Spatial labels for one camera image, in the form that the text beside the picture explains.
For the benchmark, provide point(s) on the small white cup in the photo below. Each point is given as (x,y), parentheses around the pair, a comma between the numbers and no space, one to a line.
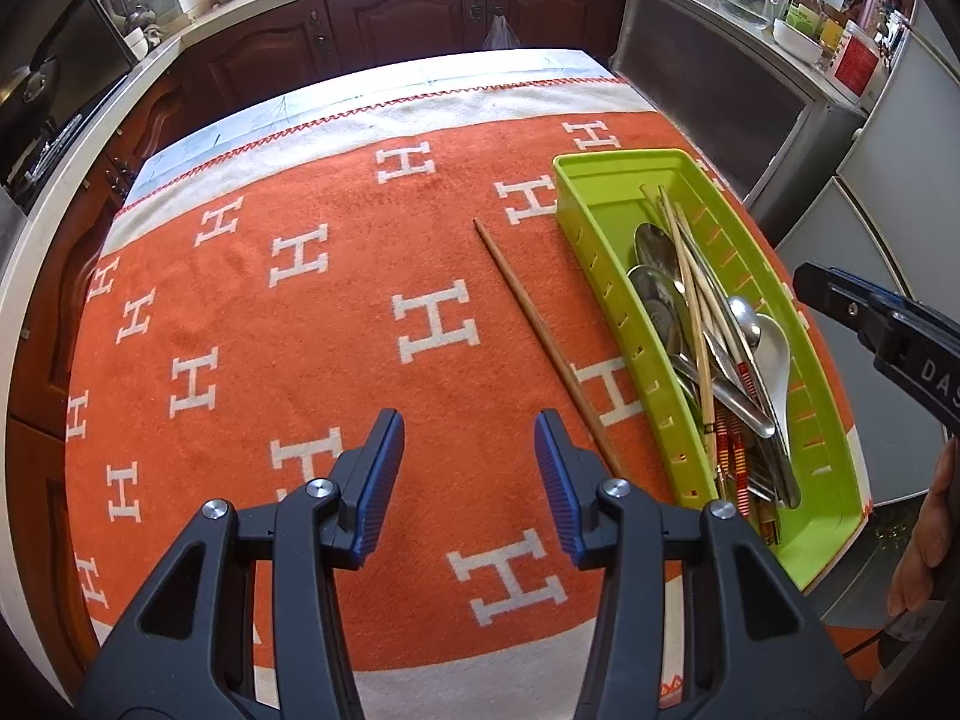
(139,41)

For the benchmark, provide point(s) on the white plastic bag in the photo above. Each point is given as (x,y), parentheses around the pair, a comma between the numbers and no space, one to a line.
(500,36)

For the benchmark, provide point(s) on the orange printed blanket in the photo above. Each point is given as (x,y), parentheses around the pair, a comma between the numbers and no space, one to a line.
(300,360)

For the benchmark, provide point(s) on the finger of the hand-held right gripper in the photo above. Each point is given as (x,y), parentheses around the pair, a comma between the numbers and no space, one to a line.
(847,304)

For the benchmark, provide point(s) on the pale wooden chopstick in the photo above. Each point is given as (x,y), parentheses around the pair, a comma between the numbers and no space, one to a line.
(660,216)
(694,330)

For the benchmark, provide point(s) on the brown wooden chopstick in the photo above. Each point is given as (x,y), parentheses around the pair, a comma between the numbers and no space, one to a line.
(540,337)

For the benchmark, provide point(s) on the small metal spoon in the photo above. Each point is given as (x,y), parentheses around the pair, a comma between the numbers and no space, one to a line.
(742,319)

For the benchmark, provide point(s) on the silver appliance dark door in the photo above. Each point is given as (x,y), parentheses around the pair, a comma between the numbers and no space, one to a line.
(712,90)

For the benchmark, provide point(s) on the white bowl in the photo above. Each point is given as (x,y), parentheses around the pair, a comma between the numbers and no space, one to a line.
(799,45)

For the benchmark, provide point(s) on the dark wok with lid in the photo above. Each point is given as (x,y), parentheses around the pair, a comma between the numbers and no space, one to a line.
(26,86)

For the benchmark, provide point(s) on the grey refrigerator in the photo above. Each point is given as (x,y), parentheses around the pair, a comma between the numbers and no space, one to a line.
(900,225)

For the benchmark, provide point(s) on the row of colourful packets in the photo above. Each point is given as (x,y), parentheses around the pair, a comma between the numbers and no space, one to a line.
(877,7)

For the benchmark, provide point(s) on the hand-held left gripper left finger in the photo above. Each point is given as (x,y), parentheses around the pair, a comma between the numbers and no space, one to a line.
(379,480)

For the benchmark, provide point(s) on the large metal spoon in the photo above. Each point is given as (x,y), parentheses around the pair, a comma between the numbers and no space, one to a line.
(649,255)
(652,307)

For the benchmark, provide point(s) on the person's right hand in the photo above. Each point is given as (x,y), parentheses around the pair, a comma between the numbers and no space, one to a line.
(934,540)

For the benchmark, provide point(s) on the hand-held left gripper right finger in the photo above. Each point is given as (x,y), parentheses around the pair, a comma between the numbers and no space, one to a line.
(559,480)

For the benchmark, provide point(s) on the black gas stove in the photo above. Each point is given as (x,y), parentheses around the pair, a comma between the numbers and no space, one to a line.
(52,142)

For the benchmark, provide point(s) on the white ceramic spoon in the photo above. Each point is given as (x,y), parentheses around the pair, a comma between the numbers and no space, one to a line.
(772,360)

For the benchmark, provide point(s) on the green label jar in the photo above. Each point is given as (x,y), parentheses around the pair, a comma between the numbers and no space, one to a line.
(802,15)

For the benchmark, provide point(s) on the red container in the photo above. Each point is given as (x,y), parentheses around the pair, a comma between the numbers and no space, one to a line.
(855,64)

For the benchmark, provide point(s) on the green plastic utensil tray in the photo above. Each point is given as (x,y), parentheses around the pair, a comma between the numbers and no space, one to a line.
(600,195)

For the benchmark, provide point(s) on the brown wooden kitchen cabinet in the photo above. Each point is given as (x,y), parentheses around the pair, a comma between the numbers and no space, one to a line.
(375,30)

